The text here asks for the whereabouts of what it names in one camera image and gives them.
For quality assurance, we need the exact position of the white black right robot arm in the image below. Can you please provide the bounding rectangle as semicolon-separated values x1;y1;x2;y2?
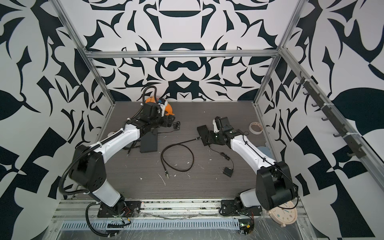
206;117;298;210

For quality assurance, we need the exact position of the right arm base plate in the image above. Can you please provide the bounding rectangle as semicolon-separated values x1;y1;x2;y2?
219;198;263;217

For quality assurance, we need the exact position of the aluminium frame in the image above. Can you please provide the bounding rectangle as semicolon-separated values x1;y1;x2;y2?
51;1;384;188

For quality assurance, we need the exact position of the black braided ethernet cable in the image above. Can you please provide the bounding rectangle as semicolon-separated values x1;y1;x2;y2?
160;136;202;178

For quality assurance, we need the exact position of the blue glasses case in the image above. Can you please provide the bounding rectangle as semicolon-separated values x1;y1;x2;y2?
258;146;275;159

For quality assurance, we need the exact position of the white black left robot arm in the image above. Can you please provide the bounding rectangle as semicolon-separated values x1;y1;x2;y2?
58;98;175;208

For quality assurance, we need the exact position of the white double-sided tape roll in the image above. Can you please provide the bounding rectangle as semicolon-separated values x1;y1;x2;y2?
249;122;264;135

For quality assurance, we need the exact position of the grey wall hook rail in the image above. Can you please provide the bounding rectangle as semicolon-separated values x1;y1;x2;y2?
298;71;367;159

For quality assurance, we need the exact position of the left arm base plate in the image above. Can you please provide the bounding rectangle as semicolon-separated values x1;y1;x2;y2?
97;201;142;218

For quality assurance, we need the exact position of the black power adapter with cord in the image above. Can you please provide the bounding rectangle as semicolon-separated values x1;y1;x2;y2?
158;121;181;134

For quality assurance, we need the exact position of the orange plush fish toy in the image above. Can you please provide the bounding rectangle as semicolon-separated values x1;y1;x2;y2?
145;97;174;117

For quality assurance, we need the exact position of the cream round wall clock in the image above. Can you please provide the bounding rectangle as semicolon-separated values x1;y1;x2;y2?
267;201;298;228

